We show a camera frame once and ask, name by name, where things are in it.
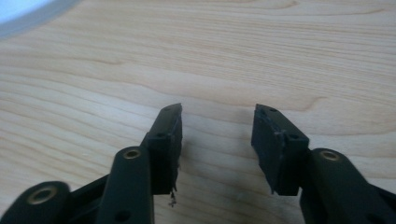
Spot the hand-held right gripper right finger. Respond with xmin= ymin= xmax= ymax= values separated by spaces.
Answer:
xmin=250 ymin=103 xmax=396 ymax=224

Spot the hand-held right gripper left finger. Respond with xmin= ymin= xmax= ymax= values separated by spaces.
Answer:
xmin=96 ymin=103 xmax=184 ymax=224

